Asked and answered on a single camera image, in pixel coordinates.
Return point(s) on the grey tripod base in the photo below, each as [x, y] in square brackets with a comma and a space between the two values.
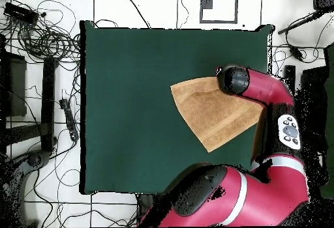
[34, 160]

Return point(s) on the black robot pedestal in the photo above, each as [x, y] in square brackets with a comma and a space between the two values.
[146, 203]

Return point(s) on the dark green table cloth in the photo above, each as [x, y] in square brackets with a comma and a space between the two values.
[117, 82]

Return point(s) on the black stand bar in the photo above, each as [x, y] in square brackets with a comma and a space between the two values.
[48, 103]
[290, 75]

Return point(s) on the dark green hanging cloth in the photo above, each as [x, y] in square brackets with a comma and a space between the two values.
[330, 108]

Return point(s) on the black power adapter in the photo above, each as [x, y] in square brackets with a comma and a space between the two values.
[296, 53]

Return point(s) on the black power strip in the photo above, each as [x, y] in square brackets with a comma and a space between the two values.
[69, 119]

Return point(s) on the dark flat panel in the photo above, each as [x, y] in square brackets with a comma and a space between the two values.
[17, 87]
[315, 78]

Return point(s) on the black rod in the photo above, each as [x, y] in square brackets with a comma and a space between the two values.
[300, 23]

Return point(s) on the tan terry towel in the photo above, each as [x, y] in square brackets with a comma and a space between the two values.
[216, 116]

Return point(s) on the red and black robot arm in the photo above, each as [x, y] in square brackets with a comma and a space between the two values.
[266, 87]

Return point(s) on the black device box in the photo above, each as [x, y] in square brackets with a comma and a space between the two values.
[323, 0]

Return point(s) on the black hub box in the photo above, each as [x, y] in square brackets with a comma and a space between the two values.
[19, 13]

